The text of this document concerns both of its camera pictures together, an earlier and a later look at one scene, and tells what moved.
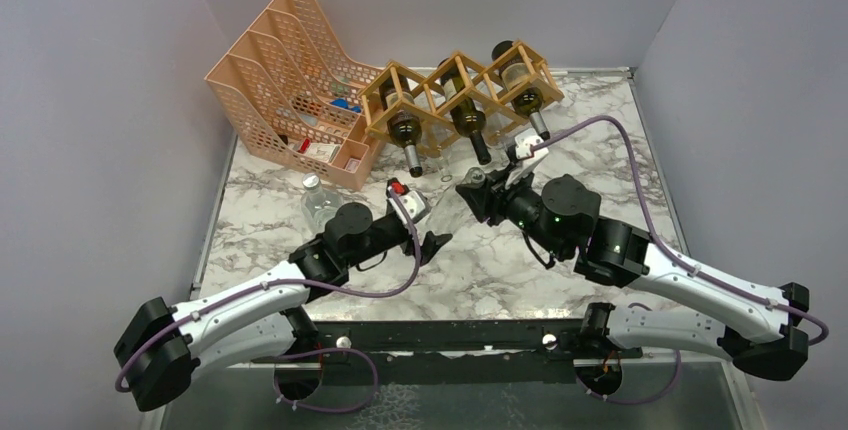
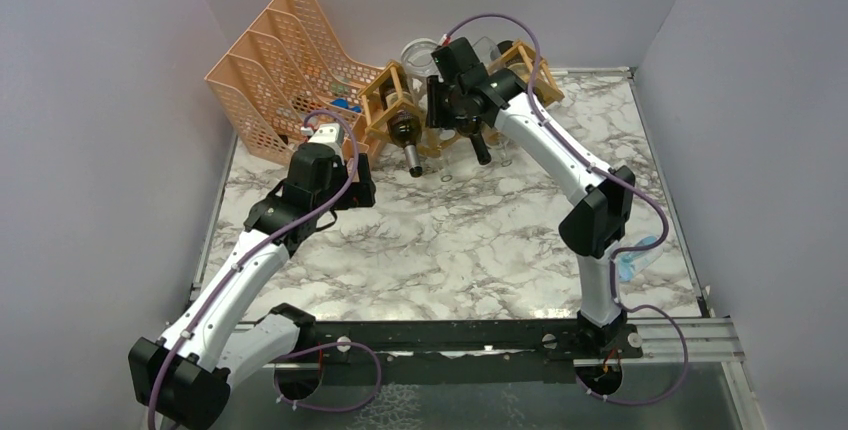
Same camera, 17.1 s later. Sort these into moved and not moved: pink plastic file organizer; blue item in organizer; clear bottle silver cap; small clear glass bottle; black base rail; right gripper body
Moved: right gripper body; clear bottle silver cap; small clear glass bottle
Not moved: black base rail; blue item in organizer; pink plastic file organizer
